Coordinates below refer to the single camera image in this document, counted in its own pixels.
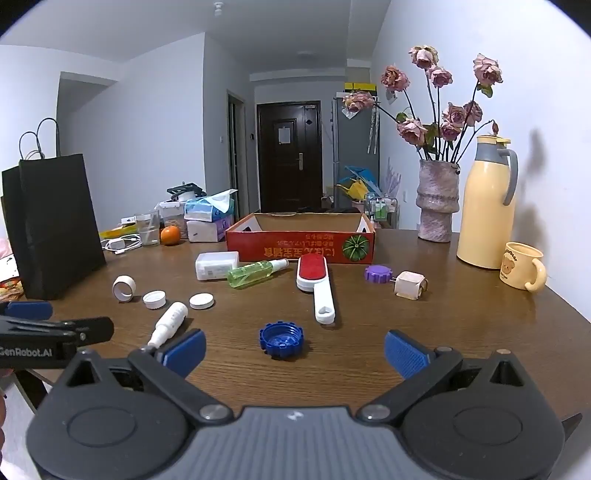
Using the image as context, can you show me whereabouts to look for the white tube bottle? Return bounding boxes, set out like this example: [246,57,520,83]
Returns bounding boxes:
[147,302,188,348]

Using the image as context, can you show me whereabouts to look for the white round lid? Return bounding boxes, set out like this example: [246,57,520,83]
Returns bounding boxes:
[189,292,215,310]
[142,290,166,310]

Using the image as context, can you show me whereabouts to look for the small pink white cube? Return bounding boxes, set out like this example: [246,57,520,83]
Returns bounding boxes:
[394,271,429,300]

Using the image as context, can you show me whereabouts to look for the purple gear lid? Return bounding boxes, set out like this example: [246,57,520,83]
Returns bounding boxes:
[365,265,393,284]

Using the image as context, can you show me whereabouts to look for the white tape roll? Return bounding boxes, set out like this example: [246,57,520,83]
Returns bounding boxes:
[112,275,136,303]

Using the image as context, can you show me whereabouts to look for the white plastic box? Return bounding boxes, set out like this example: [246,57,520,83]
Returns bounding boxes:
[195,251,239,281]

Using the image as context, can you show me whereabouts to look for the green spray bottle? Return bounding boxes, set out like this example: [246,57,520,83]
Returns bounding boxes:
[228,259,288,289]

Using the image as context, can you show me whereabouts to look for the blue gear lid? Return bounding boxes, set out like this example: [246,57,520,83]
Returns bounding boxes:
[259,321,304,359]

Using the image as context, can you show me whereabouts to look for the white red lint brush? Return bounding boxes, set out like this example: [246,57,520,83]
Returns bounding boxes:
[295,253,335,325]

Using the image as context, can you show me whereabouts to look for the black paper bag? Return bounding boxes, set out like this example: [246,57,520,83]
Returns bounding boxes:
[2,143,106,300]

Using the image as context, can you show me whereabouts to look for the orange fruit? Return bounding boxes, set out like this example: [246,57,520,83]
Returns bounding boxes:
[160,225,181,246]

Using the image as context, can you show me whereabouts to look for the purple tissue pack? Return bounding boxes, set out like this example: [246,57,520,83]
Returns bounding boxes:
[186,215,233,243]

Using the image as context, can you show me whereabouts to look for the red cardboard box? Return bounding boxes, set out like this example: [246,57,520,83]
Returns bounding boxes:
[225,212,376,264]

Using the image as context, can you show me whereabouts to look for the clear glass cup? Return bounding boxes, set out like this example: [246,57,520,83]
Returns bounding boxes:
[135,210,160,247]

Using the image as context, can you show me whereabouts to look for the clear food container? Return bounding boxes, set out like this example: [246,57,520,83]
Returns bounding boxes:
[155,201,187,240]

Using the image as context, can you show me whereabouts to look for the yellow bear mug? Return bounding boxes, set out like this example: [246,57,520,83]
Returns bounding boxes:
[499,241,547,293]

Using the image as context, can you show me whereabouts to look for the blue tissue pack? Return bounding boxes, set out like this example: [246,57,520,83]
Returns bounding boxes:
[184,189,238,223]

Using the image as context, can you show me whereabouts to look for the pink ceramic vase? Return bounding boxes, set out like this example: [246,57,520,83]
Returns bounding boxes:
[416,160,460,243]

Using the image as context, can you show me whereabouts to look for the black device on container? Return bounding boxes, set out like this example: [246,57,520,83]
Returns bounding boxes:
[166,182,206,202]

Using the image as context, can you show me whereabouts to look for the yellow blue bags pile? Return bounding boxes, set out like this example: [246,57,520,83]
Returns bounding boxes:
[337,166,383,202]

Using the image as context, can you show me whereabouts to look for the yellow thermos jug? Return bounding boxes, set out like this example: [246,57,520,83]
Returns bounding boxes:
[457,135,519,270]

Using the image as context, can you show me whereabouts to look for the dried pink roses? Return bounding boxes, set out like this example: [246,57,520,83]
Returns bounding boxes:
[342,45,503,164]

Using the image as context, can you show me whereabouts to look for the grey refrigerator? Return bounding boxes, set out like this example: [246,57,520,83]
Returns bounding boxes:
[332,91,380,209]

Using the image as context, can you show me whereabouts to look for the dark entrance door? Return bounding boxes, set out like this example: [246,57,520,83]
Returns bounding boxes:
[256,101,322,213]

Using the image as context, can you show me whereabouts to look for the white charger with cable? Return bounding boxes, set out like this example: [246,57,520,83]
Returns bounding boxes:
[101,234,142,255]

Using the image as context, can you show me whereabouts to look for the wire storage cart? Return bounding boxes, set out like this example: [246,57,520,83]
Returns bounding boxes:
[363,193,399,229]

